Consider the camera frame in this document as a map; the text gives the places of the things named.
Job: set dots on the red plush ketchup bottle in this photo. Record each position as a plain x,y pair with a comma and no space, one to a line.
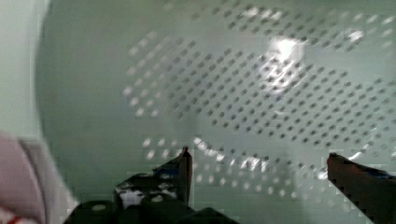
8,217

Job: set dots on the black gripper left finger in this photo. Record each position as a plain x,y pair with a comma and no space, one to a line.
172,178

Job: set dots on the grey round plate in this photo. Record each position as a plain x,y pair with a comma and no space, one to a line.
30,183

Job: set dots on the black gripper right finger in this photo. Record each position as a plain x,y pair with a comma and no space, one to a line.
371,190

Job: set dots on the green perforated plastic strainer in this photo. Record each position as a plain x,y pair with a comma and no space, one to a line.
260,92

